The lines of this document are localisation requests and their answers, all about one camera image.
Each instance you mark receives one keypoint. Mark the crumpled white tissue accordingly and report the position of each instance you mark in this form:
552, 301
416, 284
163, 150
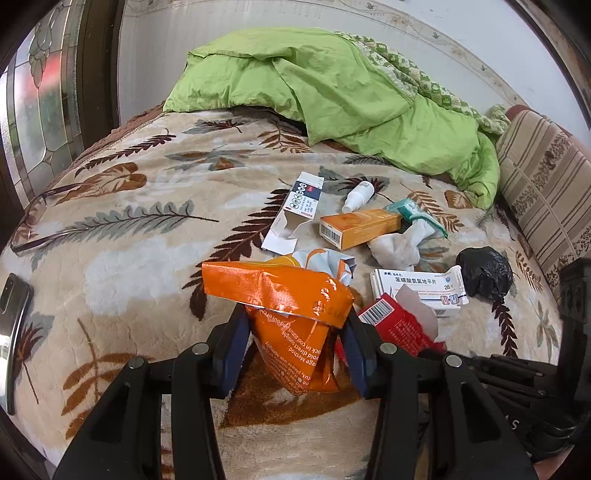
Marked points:
397, 247

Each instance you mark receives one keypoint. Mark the green quilt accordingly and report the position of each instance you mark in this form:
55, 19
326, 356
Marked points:
323, 92

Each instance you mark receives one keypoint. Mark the red cardboard box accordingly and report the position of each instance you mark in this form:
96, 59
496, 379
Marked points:
401, 327

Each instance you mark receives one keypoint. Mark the black plastic bag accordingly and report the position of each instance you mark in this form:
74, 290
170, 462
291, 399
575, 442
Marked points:
485, 274

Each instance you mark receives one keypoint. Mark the white and blue torn box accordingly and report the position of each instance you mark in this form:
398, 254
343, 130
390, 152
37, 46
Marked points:
295, 212

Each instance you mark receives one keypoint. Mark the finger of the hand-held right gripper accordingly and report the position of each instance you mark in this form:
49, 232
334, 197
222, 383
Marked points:
498, 364

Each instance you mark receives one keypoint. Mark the black smartphone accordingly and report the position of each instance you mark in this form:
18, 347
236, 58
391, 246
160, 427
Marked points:
14, 323

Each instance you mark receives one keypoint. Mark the striped brown pillow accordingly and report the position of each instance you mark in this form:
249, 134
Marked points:
545, 184

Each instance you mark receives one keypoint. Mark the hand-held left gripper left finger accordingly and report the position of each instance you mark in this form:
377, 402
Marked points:
233, 344

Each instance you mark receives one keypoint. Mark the white spray bottle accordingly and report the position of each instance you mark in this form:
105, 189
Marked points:
359, 196

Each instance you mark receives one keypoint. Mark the teal tissue packet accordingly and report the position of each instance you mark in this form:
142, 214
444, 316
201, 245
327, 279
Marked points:
407, 210

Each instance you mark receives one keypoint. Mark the eyeglasses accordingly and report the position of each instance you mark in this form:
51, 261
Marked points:
64, 188

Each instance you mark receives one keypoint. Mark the leaf print blanket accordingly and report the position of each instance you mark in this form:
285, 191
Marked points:
138, 277

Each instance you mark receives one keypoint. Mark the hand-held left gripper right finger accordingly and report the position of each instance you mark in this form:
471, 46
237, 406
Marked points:
358, 357

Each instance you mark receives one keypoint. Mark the wooden glass panel door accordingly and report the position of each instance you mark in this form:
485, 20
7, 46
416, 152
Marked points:
41, 92

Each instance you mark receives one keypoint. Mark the orange snack bag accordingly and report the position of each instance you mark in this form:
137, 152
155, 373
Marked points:
286, 295

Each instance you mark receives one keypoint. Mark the white medicine box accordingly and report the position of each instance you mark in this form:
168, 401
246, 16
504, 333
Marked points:
415, 281

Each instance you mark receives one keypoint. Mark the orange cardboard box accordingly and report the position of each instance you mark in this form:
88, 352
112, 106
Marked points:
364, 228

